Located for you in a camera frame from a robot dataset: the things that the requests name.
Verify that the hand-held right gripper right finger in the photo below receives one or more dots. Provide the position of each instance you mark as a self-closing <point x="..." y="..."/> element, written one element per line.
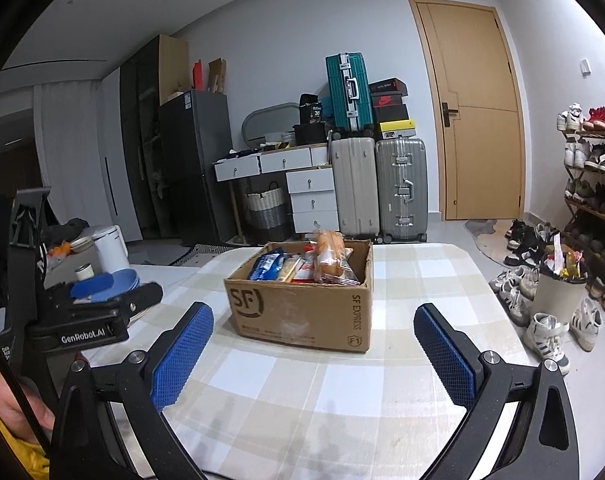
<point x="445" y="355"/>

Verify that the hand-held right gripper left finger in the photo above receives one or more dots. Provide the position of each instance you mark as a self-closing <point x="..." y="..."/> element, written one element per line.
<point x="182" y="355"/>

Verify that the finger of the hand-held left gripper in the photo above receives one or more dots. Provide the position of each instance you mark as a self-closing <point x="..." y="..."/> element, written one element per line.
<point x="142" y="297"/>
<point x="92" y="287"/>

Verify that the blue cookie packet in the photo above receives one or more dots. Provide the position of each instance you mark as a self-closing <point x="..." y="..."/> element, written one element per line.
<point x="267" y="266"/>

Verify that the brown cardboard box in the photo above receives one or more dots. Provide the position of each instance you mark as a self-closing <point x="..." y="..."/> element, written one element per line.
<point x="302" y="315"/>

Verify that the clear cracker packet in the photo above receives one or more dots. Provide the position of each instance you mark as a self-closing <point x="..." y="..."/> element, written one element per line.
<point x="290" y="269"/>

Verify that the orange bread packet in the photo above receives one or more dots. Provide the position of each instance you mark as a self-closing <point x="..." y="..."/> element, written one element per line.
<point x="330" y="252"/>

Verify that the person's left forearm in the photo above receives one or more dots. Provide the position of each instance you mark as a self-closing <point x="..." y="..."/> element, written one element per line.
<point x="12" y="460"/>

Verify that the person's left hand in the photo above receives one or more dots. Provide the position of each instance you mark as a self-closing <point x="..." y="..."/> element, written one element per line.
<point x="27" y="410"/>

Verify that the white cup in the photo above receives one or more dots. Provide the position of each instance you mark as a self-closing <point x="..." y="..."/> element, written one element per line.
<point x="85" y="272"/>

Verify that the blue bowl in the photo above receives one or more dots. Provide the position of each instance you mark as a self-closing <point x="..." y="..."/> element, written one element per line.
<point x="125" y="280"/>

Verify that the white kettle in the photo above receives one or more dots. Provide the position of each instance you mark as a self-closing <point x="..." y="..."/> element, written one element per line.
<point x="111" y="250"/>

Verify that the white bowl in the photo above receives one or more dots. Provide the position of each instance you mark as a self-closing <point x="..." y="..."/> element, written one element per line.
<point x="82" y="244"/>

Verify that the dark cloth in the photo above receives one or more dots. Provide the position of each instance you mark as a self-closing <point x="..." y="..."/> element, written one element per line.
<point x="67" y="230"/>

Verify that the black and white patterned rug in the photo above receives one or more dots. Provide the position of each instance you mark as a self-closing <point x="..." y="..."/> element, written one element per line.
<point x="195" y="252"/>

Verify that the white high-top sneaker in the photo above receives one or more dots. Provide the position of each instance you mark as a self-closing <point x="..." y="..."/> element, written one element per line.
<point x="544" y="340"/>
<point x="587" y="325"/>

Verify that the white curtain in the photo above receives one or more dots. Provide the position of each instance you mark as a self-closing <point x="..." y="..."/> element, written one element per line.
<point x="67" y="160"/>

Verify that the white trash bin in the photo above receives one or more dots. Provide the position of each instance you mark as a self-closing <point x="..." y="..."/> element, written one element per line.
<point x="557" y="300"/>

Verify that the white wardrobe door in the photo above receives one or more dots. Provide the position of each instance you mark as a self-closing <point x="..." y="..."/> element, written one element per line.
<point x="125" y="160"/>

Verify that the pile of scattered sneakers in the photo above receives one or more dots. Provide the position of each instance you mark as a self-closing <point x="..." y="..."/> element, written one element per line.
<point x="517" y="245"/>

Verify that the dark grey refrigerator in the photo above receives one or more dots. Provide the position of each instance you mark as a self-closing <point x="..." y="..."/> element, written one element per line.
<point x="197" y="170"/>

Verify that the woven laundry basket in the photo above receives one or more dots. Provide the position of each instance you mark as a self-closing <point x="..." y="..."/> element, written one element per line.
<point x="267" y="215"/>

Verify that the black cabinet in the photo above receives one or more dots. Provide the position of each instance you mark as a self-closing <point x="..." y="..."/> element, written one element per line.
<point x="142" y="135"/>

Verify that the silver suitcase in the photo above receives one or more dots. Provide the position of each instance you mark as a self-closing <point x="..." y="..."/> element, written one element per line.
<point x="402" y="190"/>

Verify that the beige suitcase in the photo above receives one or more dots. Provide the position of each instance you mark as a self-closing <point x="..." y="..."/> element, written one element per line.
<point x="355" y="185"/>

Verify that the white drawer dresser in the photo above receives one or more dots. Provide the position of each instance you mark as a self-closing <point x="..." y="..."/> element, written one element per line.
<point x="307" y="185"/>

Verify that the white plastic basket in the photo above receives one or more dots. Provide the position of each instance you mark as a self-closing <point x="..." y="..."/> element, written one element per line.
<point x="280" y="137"/>

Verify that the grey oval mirror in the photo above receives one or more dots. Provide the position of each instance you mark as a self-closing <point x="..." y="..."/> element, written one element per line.
<point x="267" y="120"/>

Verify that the wooden door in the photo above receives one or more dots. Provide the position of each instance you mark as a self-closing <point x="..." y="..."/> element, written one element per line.
<point x="472" y="135"/>

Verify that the red paper bag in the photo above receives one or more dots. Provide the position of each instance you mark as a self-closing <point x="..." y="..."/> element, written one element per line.
<point x="197" y="77"/>

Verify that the black storage box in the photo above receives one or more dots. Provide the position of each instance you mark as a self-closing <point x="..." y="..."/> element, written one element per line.
<point x="310" y="135"/>

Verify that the brown cardboard sheet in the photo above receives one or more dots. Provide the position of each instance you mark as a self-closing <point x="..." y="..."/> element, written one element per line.
<point x="172" y="65"/>

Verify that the assorted shelved shoes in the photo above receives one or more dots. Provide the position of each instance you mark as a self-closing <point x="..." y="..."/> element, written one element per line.
<point x="577" y="155"/>

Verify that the plain dark shoe box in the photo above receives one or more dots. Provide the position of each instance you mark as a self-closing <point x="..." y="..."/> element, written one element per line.
<point x="392" y="114"/>

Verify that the black printed bag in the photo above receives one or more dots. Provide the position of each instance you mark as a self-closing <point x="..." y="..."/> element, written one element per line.
<point x="312" y="110"/>

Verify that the red logo shoe box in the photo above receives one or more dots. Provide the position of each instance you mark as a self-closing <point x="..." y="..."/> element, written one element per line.
<point x="390" y="101"/>

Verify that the metal shoe rack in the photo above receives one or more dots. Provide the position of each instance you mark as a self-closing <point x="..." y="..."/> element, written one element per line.
<point x="589" y="133"/>

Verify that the teal suitcase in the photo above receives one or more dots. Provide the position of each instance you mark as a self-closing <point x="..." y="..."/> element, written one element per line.
<point x="347" y="95"/>

